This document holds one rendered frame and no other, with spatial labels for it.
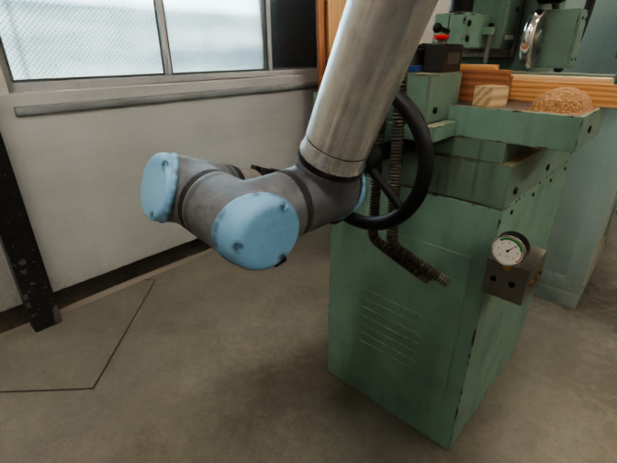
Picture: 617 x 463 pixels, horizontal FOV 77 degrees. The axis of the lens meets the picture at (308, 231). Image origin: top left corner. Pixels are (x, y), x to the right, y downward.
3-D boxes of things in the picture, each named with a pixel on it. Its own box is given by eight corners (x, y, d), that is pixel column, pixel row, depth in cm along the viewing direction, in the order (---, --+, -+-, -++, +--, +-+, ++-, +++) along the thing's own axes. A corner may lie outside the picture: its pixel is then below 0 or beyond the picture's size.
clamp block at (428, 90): (362, 118, 82) (364, 71, 78) (396, 110, 91) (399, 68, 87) (426, 126, 73) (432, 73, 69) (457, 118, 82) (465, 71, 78)
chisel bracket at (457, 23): (430, 56, 89) (434, 13, 85) (456, 55, 98) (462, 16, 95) (461, 56, 84) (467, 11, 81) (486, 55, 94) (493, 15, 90)
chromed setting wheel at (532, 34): (511, 69, 89) (524, 6, 84) (528, 67, 97) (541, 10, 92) (525, 69, 87) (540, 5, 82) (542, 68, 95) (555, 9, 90)
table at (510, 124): (286, 119, 97) (285, 94, 95) (359, 107, 117) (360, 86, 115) (562, 164, 60) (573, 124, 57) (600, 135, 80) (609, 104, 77)
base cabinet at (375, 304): (324, 369, 134) (329, 168, 105) (409, 299, 173) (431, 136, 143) (448, 453, 107) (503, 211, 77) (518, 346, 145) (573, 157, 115)
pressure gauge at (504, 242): (485, 268, 77) (493, 231, 73) (492, 261, 79) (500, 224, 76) (519, 280, 73) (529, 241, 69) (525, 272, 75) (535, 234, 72)
